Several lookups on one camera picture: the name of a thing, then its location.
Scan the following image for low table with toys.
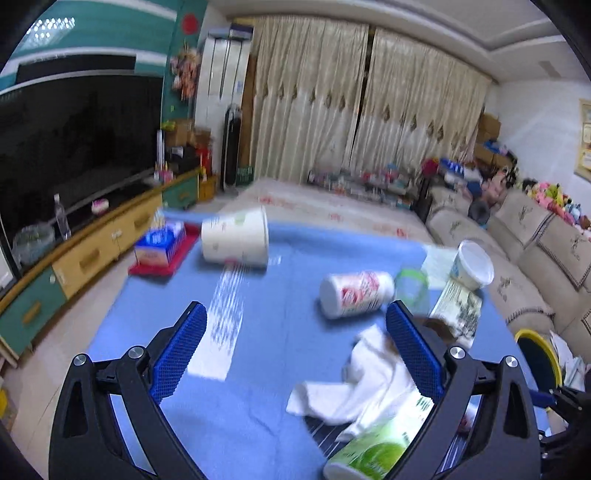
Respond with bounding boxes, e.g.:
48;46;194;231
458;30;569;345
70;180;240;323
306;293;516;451
307;164;416;208

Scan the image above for blue tissue pack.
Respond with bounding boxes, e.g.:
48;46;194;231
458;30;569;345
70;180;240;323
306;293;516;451
134;220;188;268

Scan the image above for framed wall picture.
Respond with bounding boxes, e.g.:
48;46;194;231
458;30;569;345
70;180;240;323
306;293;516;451
575;99;591;178

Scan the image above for grey round cushion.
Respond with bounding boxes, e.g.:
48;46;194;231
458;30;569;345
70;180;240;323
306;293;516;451
468;199;491;227

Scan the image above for cream floral floor mat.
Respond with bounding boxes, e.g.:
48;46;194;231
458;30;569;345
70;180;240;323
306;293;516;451
217;178;435;241

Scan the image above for white tissue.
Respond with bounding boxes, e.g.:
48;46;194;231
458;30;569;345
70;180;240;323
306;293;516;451
286;323;419;441

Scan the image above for yellow and green TV cabinet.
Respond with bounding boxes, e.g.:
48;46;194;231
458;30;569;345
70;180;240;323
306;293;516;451
0;168;201;365

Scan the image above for black television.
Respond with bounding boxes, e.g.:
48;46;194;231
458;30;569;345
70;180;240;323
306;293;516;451
0;55;164;278

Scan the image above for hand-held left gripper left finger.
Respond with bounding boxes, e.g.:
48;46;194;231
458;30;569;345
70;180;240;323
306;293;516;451
48;301;208;480

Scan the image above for white standing air conditioner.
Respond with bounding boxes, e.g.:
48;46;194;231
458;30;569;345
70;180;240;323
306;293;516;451
194;32;254;134

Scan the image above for pile of plush toys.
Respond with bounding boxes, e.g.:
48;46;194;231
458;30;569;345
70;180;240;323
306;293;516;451
519;180;591;232

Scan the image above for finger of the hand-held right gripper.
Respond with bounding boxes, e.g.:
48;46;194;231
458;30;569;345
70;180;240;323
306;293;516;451
538;422;591;462
530;384;591;418

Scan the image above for white bottle with red label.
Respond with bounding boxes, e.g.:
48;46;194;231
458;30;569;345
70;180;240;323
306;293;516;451
320;270;395;320

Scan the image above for clear water bottle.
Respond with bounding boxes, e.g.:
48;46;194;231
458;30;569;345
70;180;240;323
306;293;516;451
53;194;72;241

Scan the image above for beige embroidered sofa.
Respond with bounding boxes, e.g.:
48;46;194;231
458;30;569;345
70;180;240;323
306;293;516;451
425;185;591;337

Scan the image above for printed white cardboard box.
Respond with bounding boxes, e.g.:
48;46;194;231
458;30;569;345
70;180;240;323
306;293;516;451
428;279;484;349

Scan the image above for pale blue bag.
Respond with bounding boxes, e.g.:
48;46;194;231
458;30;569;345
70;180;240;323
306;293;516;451
561;355;591;393

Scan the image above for hanging flower decoration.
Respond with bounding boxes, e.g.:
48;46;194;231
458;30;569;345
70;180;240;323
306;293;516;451
170;44;201;100

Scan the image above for red tray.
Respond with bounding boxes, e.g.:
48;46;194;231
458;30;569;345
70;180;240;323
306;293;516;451
128;224;201;278

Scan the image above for black bin with yellow rim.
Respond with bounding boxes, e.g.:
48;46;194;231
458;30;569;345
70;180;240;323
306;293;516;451
514;329;565;411

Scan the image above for large white paper cup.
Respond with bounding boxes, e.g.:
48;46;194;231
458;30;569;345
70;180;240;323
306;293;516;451
201;205;270;268

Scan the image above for white paper sheet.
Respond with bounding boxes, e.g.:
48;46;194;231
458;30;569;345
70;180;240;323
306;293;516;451
549;331;578;365

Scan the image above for glass bowl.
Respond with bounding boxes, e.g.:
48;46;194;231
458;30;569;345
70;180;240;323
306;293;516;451
12;224;55;267

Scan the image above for black tower fan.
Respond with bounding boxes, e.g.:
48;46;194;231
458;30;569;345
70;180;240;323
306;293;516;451
223;105;244;190

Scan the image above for cream patterned curtain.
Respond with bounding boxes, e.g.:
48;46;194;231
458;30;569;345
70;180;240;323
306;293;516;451
249;16;370;185
351;28;492;171

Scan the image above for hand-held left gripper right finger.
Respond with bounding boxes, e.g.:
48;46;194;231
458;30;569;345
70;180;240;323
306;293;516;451
385;300;542;480

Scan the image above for white plastic tub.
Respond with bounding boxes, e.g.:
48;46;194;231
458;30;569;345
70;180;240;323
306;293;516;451
450;240;496;291

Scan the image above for blue tablecloth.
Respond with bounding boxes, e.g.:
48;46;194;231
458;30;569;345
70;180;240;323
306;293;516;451
88;210;546;480

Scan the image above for heap of toys and bags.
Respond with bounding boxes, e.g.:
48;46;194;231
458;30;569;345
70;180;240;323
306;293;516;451
420;157;485;195

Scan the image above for brown cardboard boxes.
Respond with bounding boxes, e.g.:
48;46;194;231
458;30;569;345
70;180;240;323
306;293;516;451
161;119;213;148

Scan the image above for stack of cardboard boxes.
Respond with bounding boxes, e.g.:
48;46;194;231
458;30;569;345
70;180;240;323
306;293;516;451
473;113;515;169

